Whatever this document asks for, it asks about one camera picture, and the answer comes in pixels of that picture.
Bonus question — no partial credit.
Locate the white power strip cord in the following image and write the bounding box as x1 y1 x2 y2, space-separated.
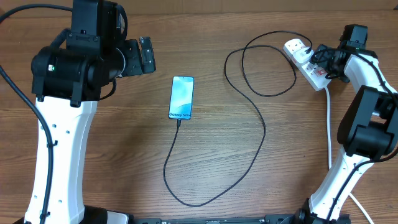
323 86 376 224

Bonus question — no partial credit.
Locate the white charger plug adapter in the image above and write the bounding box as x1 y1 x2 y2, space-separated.
293 47 313 64

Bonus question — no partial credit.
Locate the blue Galaxy smartphone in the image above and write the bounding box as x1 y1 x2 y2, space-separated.
169 76 194 120

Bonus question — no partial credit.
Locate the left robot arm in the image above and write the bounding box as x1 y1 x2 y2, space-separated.
21 1 156 223

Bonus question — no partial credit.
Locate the black USB charging cable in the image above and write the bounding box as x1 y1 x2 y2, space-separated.
162 30 313 208

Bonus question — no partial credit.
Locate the white power strip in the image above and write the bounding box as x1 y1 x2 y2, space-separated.
283 39 331 91

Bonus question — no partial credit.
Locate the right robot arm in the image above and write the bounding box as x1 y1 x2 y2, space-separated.
290 24 397 223

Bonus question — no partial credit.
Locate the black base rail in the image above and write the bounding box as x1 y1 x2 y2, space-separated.
133 213 352 224

